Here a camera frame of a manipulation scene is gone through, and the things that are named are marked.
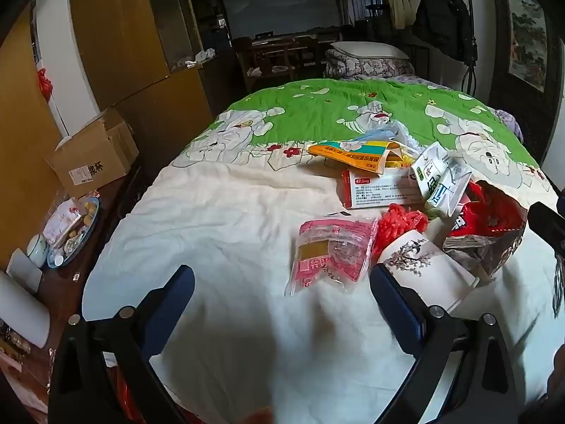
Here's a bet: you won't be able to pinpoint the white thermos jug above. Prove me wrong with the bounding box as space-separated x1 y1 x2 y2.
0 269 51 349

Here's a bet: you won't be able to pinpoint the orange yellow medicine box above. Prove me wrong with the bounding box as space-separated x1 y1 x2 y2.
308 140 400 171

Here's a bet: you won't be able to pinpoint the wooden table with chairs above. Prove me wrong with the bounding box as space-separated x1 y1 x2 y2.
234 31 343 93

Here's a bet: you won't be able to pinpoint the white red medicine box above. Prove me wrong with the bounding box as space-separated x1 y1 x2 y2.
340 169 424 210

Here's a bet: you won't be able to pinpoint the clear plastic bag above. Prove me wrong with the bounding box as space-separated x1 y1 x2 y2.
388 121 427 157

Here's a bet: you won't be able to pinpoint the brown cardboard box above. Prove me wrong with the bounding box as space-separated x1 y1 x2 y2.
45 107 139 199

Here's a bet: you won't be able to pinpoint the white green packets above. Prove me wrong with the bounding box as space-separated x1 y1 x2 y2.
411 142 475 219

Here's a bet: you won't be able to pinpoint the white pink tissue pack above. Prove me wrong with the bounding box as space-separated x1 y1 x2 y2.
44 199 84 248

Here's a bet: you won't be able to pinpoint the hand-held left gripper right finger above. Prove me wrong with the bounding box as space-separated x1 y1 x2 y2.
369 263 519 424

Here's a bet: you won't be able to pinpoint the white lidded porcelain cup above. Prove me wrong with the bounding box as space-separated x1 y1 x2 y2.
25 234 49 269

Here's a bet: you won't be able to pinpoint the black coat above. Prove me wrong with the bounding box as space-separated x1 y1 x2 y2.
412 0 473 60

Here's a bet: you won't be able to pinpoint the red mesh net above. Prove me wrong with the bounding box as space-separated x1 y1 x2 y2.
373 203 429 259

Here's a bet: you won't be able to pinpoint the small white box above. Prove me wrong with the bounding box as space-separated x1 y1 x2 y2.
6 248 43 293

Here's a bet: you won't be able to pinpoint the green white cartoon blanket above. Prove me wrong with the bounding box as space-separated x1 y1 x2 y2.
82 77 565 424

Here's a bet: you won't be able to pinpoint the white paper cup plum print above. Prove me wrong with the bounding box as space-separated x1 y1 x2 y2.
380 230 480 314

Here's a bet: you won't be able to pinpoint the dark wooden cabinet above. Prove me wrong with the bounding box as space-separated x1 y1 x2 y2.
0 177 142 424

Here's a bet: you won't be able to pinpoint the purple cloth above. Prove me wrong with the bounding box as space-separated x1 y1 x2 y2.
494 108 524 142

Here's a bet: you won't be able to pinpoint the black coat rack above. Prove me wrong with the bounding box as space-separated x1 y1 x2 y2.
459 0 481 93

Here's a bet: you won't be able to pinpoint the pink plastic food packet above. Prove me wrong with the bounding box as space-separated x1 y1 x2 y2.
285 216 380 296

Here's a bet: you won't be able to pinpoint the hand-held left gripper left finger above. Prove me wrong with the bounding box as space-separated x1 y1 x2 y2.
48 265 196 424

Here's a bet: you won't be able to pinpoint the folded floral quilt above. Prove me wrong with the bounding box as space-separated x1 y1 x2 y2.
324 51 416 80

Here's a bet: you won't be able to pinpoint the blue oval plate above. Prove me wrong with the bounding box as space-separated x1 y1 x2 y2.
44 194 101 268

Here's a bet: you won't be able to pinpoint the red foil snack bag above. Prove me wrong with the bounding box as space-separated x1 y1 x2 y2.
441 179 528 279

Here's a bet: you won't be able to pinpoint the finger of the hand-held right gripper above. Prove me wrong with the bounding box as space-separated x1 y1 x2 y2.
527 202 565 257

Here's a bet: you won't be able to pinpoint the framed landscape wall painting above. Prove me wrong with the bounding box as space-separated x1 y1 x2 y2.
488 0 565 98

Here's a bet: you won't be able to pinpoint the white pillow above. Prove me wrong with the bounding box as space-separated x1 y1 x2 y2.
331 41 409 60

